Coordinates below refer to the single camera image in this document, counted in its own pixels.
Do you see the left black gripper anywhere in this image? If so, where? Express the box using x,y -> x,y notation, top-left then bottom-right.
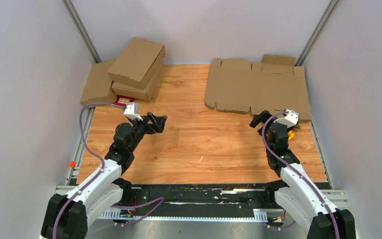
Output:
129,112 -> 167,153

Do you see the flat-lying folded cardboard box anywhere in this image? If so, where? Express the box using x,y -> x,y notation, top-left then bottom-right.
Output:
80,59 -> 117,106

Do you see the red plastic tray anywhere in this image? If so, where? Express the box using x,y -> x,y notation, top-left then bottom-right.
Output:
114,95 -> 135,106

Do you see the top folded cardboard box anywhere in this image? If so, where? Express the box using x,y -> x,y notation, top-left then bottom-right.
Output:
107,37 -> 165,89

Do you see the middle folded cardboard box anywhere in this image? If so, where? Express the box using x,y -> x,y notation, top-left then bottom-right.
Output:
111,58 -> 164,101

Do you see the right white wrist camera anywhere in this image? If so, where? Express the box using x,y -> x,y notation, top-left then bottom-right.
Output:
274,109 -> 299,129

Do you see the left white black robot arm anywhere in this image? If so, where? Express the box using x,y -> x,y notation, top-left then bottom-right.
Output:
41,113 -> 168,239

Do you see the aluminium corner post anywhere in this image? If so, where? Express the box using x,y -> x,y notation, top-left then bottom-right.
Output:
62,0 -> 101,63
295,0 -> 340,66

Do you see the left aluminium corner post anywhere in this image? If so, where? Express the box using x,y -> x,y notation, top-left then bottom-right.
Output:
62,0 -> 101,63

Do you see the right aluminium corner post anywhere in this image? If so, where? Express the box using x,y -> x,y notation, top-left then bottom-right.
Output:
295,0 -> 340,66

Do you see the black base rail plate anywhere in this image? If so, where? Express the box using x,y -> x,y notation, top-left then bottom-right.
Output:
118,180 -> 286,218

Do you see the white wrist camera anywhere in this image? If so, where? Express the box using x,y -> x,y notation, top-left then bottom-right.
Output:
123,102 -> 143,121
274,109 -> 299,129

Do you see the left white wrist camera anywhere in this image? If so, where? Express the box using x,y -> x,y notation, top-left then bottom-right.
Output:
123,102 -> 143,121

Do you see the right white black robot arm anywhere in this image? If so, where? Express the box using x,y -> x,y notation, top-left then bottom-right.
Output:
250,109 -> 357,239

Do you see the yellow plastic triangle piece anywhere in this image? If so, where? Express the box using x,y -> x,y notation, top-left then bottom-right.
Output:
287,130 -> 295,140

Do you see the white slotted cable duct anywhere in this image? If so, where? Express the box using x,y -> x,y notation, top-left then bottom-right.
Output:
98,211 -> 269,222

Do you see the flat cardboard sheet stack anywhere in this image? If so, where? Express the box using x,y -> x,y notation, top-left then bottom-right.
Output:
204,55 -> 312,121

